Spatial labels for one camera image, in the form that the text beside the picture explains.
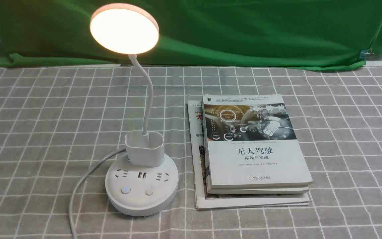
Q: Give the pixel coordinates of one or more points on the white desk lamp with sockets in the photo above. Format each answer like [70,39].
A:
[143,180]

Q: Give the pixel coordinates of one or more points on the white self-driving textbook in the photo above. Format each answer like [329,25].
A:
[250,143]

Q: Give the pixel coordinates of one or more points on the bottom magazine book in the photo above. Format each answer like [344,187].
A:
[205,201]

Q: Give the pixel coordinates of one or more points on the green backdrop cloth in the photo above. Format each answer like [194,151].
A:
[330,35]

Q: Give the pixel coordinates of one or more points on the grey checked tablecloth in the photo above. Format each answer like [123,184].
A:
[55,123]

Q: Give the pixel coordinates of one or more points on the blue binder clip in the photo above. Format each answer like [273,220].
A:
[366,54]

